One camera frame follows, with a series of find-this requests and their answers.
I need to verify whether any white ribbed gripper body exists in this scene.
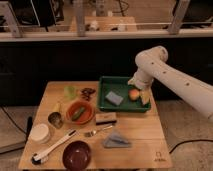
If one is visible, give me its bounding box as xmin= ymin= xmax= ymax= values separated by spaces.
xmin=128 ymin=69 xmax=154 ymax=90

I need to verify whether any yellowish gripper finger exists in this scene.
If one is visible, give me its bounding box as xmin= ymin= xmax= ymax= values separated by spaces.
xmin=140 ymin=90 xmax=150 ymax=105

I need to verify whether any red yellow apple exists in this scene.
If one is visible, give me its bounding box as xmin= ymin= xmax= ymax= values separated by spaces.
xmin=128 ymin=89 xmax=140 ymax=101

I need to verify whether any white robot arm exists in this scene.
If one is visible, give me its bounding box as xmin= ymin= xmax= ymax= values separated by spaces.
xmin=128 ymin=46 xmax=213 ymax=122

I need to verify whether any green plastic tray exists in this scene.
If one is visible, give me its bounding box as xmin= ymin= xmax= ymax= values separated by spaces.
xmin=97 ymin=76 xmax=151 ymax=113

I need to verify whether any blue sponge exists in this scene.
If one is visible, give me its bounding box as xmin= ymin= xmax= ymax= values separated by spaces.
xmin=105 ymin=91 xmax=123 ymax=106

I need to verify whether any wooden block with black base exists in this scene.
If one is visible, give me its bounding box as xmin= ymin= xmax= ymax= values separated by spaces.
xmin=95 ymin=112 xmax=117 ymax=125

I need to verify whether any gray folded cloth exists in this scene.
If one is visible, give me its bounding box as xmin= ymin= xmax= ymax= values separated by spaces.
xmin=102 ymin=131 xmax=132 ymax=148

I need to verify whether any dark grape bunch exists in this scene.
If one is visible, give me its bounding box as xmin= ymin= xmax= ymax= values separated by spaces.
xmin=81 ymin=88 xmax=96 ymax=101

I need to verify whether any orange plate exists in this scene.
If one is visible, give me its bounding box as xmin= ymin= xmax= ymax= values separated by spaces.
xmin=66 ymin=101 xmax=94 ymax=125

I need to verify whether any metal fork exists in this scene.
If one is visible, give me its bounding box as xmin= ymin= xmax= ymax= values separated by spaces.
xmin=84 ymin=125 xmax=114 ymax=137

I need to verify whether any green pickle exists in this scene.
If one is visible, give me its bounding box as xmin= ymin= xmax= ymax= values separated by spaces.
xmin=71 ymin=107 xmax=85 ymax=121

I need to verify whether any green translucent cup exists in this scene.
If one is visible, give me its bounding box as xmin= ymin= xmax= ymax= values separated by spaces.
xmin=64 ymin=86 xmax=76 ymax=100

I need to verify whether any yellow small object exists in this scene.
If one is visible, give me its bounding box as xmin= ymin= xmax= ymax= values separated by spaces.
xmin=52 ymin=102 xmax=61 ymax=113

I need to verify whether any dark red bowl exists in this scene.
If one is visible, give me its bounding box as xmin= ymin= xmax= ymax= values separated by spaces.
xmin=62 ymin=141 xmax=91 ymax=171

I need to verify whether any metal cup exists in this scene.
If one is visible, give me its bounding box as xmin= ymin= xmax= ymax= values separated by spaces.
xmin=48 ymin=112 xmax=63 ymax=129

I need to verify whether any white round container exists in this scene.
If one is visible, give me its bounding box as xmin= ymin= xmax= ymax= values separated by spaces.
xmin=29 ymin=124 xmax=50 ymax=144

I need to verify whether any black cable right floor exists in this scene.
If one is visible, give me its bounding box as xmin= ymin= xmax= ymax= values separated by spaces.
xmin=168 ymin=138 xmax=213 ymax=155

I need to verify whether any black cable floor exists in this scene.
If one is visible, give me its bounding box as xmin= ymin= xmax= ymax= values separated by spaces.
xmin=0 ymin=105 xmax=28 ymax=137
xmin=168 ymin=138 xmax=213 ymax=155

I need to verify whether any black cable left floor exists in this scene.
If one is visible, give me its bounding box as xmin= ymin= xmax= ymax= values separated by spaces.
xmin=0 ymin=105 xmax=28 ymax=137

